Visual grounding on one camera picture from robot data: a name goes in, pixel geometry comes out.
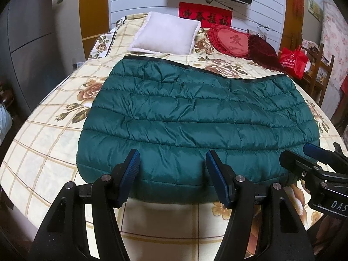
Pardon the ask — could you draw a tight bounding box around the red shopping bag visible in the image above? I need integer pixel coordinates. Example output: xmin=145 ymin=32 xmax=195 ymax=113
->
xmin=279 ymin=46 xmax=309 ymax=79

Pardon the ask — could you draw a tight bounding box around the black wall cable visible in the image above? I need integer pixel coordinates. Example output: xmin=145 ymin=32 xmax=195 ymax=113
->
xmin=193 ymin=0 xmax=278 ymax=32

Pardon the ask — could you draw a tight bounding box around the grey wardrobe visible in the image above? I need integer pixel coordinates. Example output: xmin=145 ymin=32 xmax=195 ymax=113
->
xmin=0 ymin=0 xmax=90 ymax=120

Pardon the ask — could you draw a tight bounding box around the small framed wall picture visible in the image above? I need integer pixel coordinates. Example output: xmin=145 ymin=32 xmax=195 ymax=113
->
xmin=307 ymin=0 xmax=323 ymax=19

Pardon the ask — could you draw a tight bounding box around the green puffer jacket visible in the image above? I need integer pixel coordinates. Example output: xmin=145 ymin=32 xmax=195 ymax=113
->
xmin=75 ymin=58 xmax=321 ymax=204

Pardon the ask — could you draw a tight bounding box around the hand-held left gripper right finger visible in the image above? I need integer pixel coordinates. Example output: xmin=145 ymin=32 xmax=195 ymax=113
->
xmin=205 ymin=149 xmax=314 ymax=261

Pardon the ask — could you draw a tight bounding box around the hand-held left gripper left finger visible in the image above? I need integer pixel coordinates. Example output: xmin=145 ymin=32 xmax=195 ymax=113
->
xmin=32 ymin=149 xmax=140 ymax=261

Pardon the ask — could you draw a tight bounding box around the bed with floral sheet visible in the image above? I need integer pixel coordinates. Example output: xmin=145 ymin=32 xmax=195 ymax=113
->
xmin=0 ymin=12 xmax=340 ymax=261

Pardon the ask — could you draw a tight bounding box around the wooden chair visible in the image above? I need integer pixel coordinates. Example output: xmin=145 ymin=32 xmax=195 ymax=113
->
xmin=299 ymin=39 xmax=335 ymax=106

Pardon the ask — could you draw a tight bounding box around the white square pillow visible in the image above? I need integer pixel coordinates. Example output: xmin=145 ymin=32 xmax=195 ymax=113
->
xmin=128 ymin=11 xmax=202 ymax=55

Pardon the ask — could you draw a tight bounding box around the floral pink curtain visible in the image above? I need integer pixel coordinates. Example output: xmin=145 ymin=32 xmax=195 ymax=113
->
xmin=319 ymin=0 xmax=348 ymax=87

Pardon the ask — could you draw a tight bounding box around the red heart-shaped pillow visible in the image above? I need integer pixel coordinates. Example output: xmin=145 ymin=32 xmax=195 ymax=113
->
xmin=207 ymin=24 xmax=252 ymax=59

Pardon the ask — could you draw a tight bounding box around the white plastic bag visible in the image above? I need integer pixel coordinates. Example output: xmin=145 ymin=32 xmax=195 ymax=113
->
xmin=0 ymin=103 xmax=13 ymax=142

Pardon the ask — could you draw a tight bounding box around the red wall banner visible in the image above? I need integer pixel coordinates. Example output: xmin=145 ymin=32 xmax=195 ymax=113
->
xmin=179 ymin=2 xmax=233 ymax=29

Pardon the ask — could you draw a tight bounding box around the dark red velvet cushion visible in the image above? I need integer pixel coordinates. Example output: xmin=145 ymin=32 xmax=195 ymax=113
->
xmin=246 ymin=34 xmax=286 ymax=72

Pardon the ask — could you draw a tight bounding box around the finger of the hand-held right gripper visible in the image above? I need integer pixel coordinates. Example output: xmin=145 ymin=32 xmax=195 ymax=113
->
xmin=303 ymin=143 xmax=344 ymax=169
xmin=279 ymin=151 xmax=324 ymax=180

